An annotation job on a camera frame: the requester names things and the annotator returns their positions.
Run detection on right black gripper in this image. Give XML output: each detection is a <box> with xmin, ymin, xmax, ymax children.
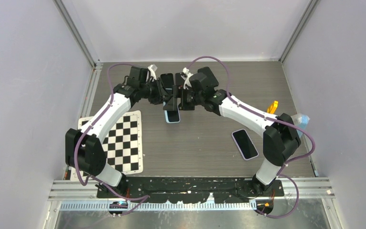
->
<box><xmin>164</xmin><ymin>85</ymin><xmax>203</xmax><ymax>111</ymax></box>

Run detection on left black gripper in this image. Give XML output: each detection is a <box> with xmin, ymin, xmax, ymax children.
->
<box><xmin>140</xmin><ymin>78</ymin><xmax>170</xmax><ymax>105</ymax></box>

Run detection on phone with blue case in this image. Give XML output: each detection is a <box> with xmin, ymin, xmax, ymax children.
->
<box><xmin>164</xmin><ymin>107</ymin><xmax>181</xmax><ymax>124</ymax></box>

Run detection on phone with lilac case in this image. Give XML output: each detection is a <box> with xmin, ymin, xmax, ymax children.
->
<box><xmin>231</xmin><ymin>129</ymin><xmax>259</xmax><ymax>161</ymax></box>

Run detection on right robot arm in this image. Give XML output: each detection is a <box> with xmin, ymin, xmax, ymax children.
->
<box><xmin>173</xmin><ymin>67</ymin><xmax>301</xmax><ymax>196</ymax></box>

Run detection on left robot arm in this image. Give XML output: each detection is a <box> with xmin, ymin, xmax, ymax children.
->
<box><xmin>65</xmin><ymin>64</ymin><xmax>177</xmax><ymax>198</ymax></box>

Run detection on checkerboard calibration mat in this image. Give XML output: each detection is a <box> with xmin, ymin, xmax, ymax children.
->
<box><xmin>70</xmin><ymin>110</ymin><xmax>144</xmax><ymax>182</ymax></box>

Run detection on yellow plastic tool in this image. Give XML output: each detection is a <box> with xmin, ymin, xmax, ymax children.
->
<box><xmin>266</xmin><ymin>101</ymin><xmax>279</xmax><ymax>114</ymax></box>

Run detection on blue plastic bag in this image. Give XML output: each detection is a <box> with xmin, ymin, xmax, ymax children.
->
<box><xmin>291</xmin><ymin>114</ymin><xmax>310</xmax><ymax>138</ymax></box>

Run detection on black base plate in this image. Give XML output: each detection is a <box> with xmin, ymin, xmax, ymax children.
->
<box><xmin>114</xmin><ymin>177</ymin><xmax>285</xmax><ymax>204</ymax></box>

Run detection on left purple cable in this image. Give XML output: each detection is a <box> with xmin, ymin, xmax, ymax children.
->
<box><xmin>73</xmin><ymin>63</ymin><xmax>151</xmax><ymax>217</ymax></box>

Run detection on purple cable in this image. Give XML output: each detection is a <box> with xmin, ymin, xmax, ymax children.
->
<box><xmin>73</xmin><ymin>63</ymin><xmax>151</xmax><ymax>217</ymax></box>
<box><xmin>186</xmin><ymin>56</ymin><xmax>316</xmax><ymax>220</ymax></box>

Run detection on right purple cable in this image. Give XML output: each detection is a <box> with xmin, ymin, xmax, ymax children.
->
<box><xmin>186</xmin><ymin>56</ymin><xmax>316</xmax><ymax>220</ymax></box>

